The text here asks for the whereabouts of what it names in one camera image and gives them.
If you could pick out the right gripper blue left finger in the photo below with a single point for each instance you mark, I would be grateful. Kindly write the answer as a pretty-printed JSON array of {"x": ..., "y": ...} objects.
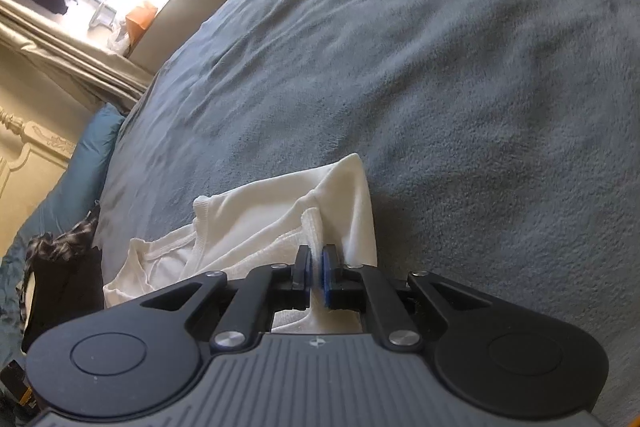
[{"x": 247, "y": 306}]

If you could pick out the beige curtain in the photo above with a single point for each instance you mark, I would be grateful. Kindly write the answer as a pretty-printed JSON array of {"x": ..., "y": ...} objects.
[{"x": 91, "y": 75}]

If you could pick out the black folded garment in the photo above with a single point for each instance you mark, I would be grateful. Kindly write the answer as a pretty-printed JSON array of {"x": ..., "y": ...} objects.
[{"x": 62, "y": 291}]

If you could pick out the plaid dark garment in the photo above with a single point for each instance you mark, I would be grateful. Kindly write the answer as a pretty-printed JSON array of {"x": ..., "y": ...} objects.
[{"x": 57, "y": 255}]

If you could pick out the orange bag on windowsill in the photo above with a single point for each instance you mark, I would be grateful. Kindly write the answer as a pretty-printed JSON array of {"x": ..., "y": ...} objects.
[{"x": 138, "y": 21}]

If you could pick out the grey bed blanket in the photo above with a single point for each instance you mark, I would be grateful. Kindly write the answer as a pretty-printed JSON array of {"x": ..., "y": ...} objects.
[{"x": 500, "y": 140}]

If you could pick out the teal pillow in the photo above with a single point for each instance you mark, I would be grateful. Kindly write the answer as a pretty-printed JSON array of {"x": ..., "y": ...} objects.
[{"x": 68, "y": 203}]

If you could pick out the cream carved headboard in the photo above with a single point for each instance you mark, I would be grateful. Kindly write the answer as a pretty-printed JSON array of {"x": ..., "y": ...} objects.
[{"x": 28, "y": 179}]

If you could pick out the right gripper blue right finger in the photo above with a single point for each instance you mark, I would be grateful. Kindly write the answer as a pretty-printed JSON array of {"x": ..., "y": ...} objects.
[{"x": 364, "y": 289}]

